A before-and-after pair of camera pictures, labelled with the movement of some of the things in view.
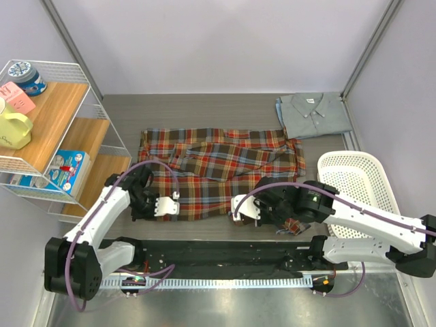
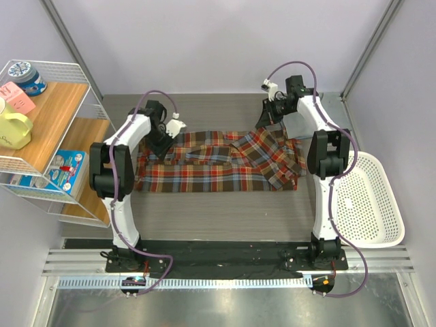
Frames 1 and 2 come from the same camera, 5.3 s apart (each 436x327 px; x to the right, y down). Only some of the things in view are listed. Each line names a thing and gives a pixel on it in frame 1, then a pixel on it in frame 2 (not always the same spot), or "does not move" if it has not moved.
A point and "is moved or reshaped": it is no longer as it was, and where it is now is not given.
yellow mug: [15, 128] does not move
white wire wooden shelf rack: [59, 146] does not move
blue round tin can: [27, 78] does not move
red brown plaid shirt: [213, 165] is moved or reshaped
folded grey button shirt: [313, 114] does not move
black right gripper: [264, 219] to [268, 116]
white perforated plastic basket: [356, 179] does not move
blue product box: [69, 172] does not move
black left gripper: [135, 215] to [160, 151]
